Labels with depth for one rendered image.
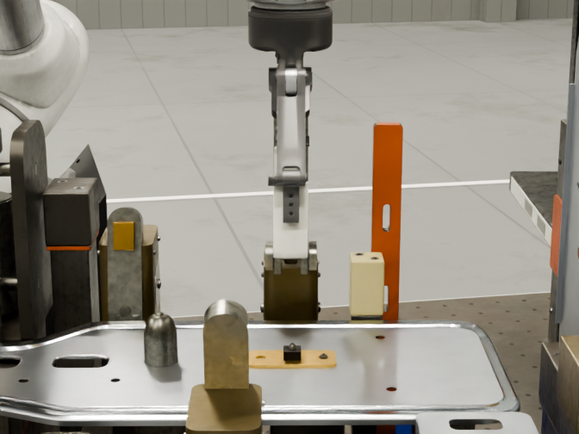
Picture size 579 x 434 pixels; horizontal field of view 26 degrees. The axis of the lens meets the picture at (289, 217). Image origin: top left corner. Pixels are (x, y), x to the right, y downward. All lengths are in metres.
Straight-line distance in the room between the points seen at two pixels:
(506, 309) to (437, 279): 2.37
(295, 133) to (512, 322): 1.19
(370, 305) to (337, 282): 3.26
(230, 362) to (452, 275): 3.68
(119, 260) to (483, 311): 1.04
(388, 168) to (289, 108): 0.27
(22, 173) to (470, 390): 0.51
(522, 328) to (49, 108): 0.87
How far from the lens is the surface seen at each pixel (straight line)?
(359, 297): 1.31
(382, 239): 1.33
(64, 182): 1.41
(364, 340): 1.26
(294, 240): 1.10
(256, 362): 1.20
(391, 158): 1.31
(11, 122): 1.94
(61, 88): 1.98
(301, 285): 1.32
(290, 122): 1.06
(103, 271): 1.35
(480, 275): 4.69
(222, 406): 1.01
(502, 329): 2.17
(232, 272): 4.68
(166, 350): 1.20
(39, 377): 1.20
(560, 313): 1.27
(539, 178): 1.82
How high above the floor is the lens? 1.46
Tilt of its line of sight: 16 degrees down
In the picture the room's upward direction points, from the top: straight up
